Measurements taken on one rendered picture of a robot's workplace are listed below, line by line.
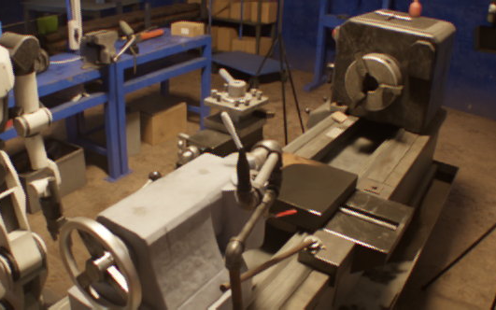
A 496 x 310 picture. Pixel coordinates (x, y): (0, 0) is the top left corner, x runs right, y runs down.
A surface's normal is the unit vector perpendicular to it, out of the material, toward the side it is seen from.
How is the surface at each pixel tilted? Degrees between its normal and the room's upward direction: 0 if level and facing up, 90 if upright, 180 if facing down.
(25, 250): 66
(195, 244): 76
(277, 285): 0
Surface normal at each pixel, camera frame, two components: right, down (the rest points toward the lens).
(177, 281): 0.79, -0.04
